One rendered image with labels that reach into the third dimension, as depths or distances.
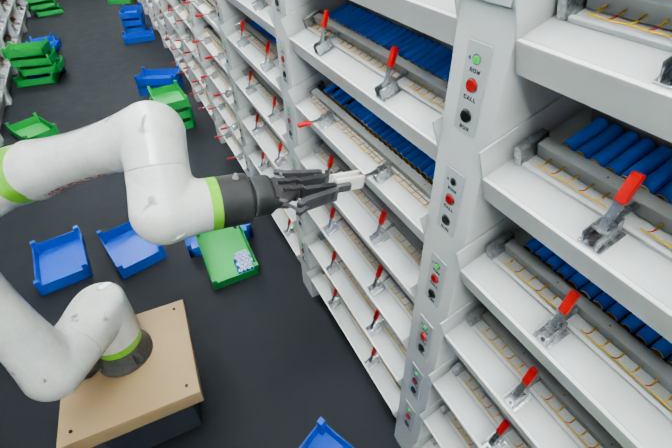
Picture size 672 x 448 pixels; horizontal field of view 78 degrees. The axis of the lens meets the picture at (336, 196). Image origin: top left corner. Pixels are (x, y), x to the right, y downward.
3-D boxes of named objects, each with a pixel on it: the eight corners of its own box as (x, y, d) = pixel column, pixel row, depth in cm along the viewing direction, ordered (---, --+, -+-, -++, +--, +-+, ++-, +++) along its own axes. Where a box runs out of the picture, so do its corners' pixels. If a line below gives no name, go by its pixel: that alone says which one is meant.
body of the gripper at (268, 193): (241, 201, 80) (286, 193, 84) (256, 227, 74) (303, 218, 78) (242, 168, 76) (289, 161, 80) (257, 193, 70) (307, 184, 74)
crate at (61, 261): (37, 253, 196) (29, 241, 191) (83, 236, 205) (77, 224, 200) (41, 296, 176) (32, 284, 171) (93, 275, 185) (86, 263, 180)
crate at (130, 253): (102, 243, 201) (95, 231, 196) (143, 224, 211) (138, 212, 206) (123, 279, 183) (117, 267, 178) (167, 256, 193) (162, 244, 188)
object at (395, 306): (410, 355, 102) (398, 333, 93) (308, 214, 145) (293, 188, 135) (475, 307, 105) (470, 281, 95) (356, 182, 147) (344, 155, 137)
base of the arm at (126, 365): (46, 394, 109) (36, 382, 106) (61, 346, 121) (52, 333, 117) (150, 370, 114) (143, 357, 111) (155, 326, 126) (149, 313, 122)
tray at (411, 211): (428, 248, 79) (419, 218, 72) (300, 117, 121) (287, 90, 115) (510, 190, 81) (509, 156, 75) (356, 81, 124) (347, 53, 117)
